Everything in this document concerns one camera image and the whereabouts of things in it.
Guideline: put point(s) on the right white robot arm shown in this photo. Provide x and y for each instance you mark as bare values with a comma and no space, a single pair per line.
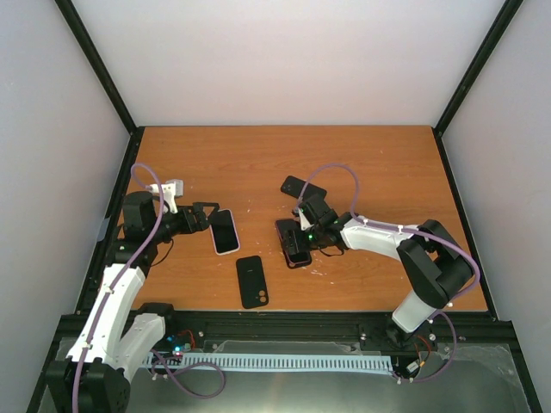
438,269

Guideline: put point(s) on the black phone case top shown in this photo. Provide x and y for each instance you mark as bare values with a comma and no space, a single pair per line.
292,262

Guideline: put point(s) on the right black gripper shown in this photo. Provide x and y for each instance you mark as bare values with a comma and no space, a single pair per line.
321,247

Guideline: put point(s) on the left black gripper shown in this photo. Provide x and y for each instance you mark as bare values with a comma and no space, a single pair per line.
201,224

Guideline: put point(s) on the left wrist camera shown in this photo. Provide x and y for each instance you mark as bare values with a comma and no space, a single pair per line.
170,190

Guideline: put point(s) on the light blue cable duct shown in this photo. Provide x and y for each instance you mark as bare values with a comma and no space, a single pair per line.
288,363

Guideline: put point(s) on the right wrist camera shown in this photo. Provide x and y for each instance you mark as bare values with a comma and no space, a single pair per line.
303,220

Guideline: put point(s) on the right black frame post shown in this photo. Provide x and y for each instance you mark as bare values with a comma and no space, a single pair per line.
485,50

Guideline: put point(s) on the small green circuit board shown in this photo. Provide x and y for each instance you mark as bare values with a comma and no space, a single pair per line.
180,349

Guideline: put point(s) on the left black frame post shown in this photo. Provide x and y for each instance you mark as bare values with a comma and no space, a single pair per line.
82,36

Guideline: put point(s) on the black frame post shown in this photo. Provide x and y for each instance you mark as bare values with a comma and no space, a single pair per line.
485,50
82,36

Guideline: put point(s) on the black phone case front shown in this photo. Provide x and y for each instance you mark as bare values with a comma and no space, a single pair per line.
251,282

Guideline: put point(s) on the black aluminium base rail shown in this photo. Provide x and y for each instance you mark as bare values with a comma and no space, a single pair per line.
370,330

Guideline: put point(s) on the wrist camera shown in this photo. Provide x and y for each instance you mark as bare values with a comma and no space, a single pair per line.
170,190
303,220

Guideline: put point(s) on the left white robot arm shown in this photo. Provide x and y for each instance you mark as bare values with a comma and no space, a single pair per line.
97,373

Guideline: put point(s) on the white phone case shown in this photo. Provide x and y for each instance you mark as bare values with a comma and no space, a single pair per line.
224,232

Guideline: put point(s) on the black phone case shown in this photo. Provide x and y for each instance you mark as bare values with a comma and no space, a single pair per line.
251,282
293,186
292,262

